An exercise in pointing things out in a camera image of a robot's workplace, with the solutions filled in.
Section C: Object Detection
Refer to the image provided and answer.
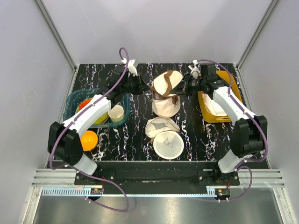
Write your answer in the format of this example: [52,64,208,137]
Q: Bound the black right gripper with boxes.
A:
[170,73,206,98]

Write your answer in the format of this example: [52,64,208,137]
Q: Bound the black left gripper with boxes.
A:
[121,72,150,95]

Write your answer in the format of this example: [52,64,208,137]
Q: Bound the cream laundry bag brown trim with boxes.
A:
[151,70,183,118]

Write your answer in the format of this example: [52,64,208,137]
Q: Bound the dark maroon bra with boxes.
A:
[172,96,178,105]

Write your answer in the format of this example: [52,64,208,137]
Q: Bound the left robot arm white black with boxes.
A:
[47,65,149,185]

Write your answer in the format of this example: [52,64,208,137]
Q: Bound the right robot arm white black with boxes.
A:
[167,59,268,185]

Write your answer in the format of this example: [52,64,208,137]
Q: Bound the white mesh laundry bag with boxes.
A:
[145,117,185,160]

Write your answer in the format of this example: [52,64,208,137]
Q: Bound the white cloth in bin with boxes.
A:
[202,93,227,116]

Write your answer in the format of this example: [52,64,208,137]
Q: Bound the teal transparent plastic container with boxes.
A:
[63,88,131,128]

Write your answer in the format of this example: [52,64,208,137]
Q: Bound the cream paper cup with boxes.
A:
[108,105,124,123]

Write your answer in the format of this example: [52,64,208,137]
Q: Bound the yellow plastic bin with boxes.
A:
[198,70,242,123]

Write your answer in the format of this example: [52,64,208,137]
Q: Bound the yellow-green plate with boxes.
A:
[75,98,108,125]

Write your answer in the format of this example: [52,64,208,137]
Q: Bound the orange translucent cup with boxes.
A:
[79,99,91,110]

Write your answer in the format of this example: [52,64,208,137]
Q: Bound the orange bowl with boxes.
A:
[80,130,98,152]

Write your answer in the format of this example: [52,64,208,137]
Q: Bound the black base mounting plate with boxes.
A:
[74,161,241,195]

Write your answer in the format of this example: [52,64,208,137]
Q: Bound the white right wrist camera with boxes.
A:
[188,60,200,78]

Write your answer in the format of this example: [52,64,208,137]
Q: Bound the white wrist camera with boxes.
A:
[188,60,200,78]
[121,58,138,77]

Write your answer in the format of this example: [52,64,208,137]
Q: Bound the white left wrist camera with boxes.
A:
[121,58,138,77]

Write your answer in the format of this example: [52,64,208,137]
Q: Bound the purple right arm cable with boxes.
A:
[193,60,268,203]

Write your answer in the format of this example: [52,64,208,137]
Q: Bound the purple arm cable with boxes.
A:
[193,60,268,203]
[49,47,130,212]

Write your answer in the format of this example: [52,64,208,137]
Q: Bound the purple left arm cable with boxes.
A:
[49,47,130,212]

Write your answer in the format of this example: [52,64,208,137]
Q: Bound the aluminium frame post left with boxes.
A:
[33,0,77,71]

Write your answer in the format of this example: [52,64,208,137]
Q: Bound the aluminium frame post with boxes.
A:
[33,0,77,71]
[236,0,280,69]

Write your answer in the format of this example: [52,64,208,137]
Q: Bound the aluminium frame post right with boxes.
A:
[236,0,280,69]

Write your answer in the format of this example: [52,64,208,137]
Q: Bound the aluminium front rail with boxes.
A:
[32,169,285,197]

